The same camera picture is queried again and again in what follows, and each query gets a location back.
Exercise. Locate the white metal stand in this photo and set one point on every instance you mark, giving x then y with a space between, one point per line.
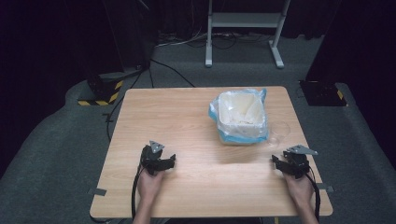
243 20

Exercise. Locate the clear plastic cup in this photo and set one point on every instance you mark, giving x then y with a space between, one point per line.
279 130

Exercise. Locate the dark curtain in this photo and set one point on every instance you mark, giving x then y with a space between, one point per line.
361 62
43 46

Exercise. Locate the black upright panel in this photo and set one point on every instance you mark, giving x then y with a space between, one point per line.
130 31

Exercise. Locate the clear blue plastic bag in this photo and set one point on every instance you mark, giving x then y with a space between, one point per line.
218 124

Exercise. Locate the black base with yellow mark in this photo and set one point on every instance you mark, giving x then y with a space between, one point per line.
322 93

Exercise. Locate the grey tape strip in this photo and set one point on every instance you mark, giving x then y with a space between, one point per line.
97 191
327 187

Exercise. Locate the black base with yellow stripes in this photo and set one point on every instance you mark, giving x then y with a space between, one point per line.
102 90

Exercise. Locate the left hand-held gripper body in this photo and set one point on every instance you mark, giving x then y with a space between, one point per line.
151 158

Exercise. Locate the person's right hand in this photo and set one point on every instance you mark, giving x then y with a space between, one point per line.
300 188

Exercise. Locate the white square bin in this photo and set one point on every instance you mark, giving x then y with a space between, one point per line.
241 115

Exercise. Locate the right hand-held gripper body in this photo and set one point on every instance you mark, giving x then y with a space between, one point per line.
299 163

